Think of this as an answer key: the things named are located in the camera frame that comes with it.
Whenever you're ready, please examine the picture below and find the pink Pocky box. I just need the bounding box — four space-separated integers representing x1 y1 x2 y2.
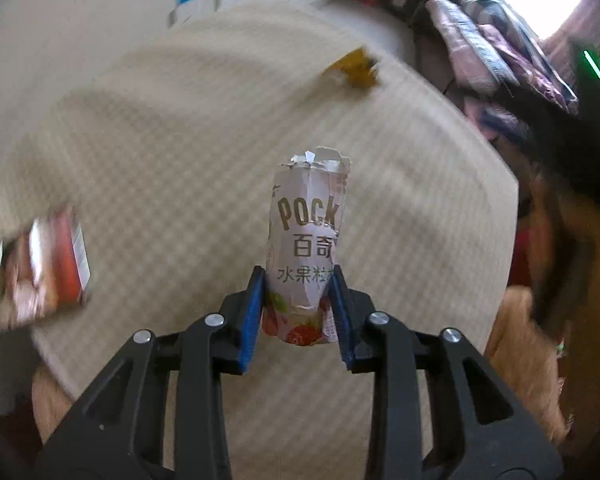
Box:
262 148 351 347

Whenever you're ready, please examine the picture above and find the yellow wrapper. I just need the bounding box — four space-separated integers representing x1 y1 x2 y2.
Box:
323 47 379 90

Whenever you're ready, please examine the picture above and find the purple crumpled duvet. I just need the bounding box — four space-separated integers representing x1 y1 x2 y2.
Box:
460 0 579 113

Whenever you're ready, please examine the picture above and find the blue plaid bed quilt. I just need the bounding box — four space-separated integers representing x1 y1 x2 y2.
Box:
426 0 518 92

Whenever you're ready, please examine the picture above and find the striped beige tablecloth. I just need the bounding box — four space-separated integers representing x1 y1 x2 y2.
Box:
0 4 518 395

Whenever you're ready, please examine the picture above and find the smartphone playing video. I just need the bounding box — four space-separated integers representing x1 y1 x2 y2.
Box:
0 207 91 335

